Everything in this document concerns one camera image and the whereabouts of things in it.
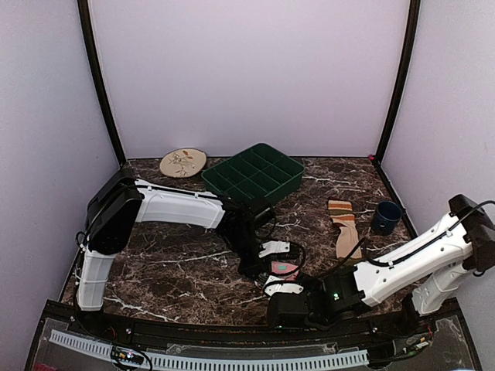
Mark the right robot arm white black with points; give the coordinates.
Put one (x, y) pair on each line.
(460, 244)

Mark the dark blue mug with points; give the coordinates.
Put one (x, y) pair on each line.
(386, 217)

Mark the beige striped sock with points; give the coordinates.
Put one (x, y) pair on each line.
(343, 218)

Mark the black front table rail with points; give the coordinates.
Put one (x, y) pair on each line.
(147, 333)

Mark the beige floral plate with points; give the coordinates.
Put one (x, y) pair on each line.
(183, 163)

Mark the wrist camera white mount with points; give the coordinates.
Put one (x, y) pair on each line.
(285, 287)
(274, 247)

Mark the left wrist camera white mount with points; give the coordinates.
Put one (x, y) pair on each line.
(274, 247)

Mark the right black frame post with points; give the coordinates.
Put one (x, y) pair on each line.
(400, 81)

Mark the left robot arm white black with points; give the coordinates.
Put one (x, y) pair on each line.
(113, 212)

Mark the small circuit board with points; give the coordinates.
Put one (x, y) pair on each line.
(126, 357)

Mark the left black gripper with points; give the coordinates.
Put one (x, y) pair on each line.
(250, 270)

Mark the black frame post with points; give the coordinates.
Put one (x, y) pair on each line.
(400, 81)
(98, 80)

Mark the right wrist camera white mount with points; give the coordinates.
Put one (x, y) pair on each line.
(285, 287)

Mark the green divided organizer tray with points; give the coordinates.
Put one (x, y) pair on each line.
(260, 171)

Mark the left black frame post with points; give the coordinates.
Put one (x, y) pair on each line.
(98, 80)

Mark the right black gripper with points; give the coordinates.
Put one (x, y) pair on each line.
(315, 285)

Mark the pink patterned sock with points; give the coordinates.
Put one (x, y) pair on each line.
(284, 271)

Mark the white slotted cable duct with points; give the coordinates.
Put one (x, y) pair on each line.
(188, 357)

